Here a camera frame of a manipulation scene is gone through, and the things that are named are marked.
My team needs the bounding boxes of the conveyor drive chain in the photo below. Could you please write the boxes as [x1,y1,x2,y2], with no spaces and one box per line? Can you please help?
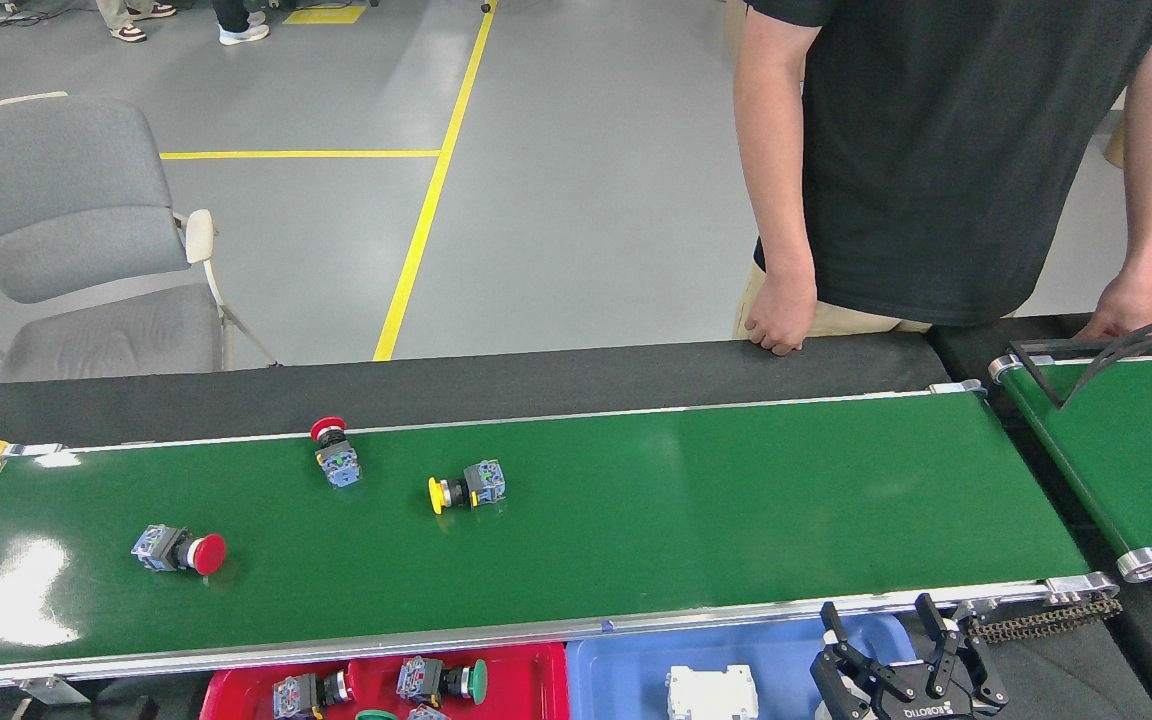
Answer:
[966,597,1125,644]

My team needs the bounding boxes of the short green belt conveyor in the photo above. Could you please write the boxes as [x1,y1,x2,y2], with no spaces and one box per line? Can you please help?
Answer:
[988,340,1152,584]

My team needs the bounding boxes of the bystander person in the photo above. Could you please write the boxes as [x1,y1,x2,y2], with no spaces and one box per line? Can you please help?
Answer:
[96,0,178,44]
[211,0,271,47]

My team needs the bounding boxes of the yellow mushroom push button switch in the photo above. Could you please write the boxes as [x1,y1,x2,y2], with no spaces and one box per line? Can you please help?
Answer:
[427,459,508,516]

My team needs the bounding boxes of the grey padded armchair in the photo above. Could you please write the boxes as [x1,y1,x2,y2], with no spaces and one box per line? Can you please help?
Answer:
[0,92,282,386]

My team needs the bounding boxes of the blue plastic tray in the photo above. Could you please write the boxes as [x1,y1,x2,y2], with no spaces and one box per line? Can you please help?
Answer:
[564,612,947,720]

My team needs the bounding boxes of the person's left hand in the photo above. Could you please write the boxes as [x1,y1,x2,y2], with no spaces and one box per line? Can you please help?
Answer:
[1074,272,1152,341]

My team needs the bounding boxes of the black triangular guide frame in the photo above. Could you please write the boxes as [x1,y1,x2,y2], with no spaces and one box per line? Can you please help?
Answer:
[1009,312,1152,411]

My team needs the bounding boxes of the white switch block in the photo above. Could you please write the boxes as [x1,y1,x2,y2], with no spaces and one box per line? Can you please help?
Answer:
[664,665,760,720]

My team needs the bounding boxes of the red plastic tray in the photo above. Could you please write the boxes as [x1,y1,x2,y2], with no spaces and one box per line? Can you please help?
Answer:
[199,643,572,720]

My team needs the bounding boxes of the red mushroom push button switch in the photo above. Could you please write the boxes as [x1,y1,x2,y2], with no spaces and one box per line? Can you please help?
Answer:
[130,524,228,577]
[310,416,363,490]
[271,668,354,720]

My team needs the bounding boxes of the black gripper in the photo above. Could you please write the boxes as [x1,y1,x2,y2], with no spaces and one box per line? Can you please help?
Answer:
[811,593,1008,720]

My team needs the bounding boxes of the person's right hand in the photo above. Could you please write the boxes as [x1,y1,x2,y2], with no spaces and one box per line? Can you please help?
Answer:
[744,265,819,357]

